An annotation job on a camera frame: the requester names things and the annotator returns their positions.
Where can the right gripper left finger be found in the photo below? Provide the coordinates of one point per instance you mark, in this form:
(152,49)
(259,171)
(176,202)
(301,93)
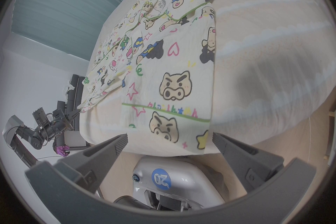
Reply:
(105,157)

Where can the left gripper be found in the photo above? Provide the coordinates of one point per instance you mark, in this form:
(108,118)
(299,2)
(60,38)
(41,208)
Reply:
(59,119)

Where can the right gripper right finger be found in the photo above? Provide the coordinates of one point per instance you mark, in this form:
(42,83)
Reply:
(236,157)

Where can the white printed pyjama top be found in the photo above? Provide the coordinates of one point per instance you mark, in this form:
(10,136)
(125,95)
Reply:
(170,60)

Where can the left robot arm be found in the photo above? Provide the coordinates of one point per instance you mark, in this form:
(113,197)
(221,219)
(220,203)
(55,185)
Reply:
(34,139)

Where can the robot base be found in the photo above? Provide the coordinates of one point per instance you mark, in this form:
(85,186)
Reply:
(189,175)

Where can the bed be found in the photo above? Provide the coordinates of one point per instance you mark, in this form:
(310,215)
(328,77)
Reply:
(262,34)

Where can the black low cabinet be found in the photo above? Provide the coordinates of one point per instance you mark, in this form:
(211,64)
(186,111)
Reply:
(77,97)

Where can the purple plastic bag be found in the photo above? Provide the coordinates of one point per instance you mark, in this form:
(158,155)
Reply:
(61,150)

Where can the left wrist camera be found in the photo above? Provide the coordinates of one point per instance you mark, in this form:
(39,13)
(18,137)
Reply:
(39,115)

